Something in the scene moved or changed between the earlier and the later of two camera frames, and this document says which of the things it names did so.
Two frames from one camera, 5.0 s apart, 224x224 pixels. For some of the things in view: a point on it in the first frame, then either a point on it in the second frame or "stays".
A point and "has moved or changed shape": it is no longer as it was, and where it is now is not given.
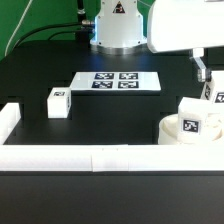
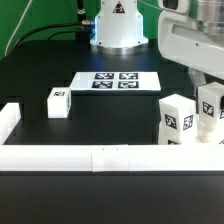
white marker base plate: x=109 y=81 stays
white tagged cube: x=213 y=90 has moved or changed shape
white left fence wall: x=10 y=115 stays
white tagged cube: x=193 y=120 -> x=177 y=120
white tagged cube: x=59 y=103 stays
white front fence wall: x=112 y=157 stays
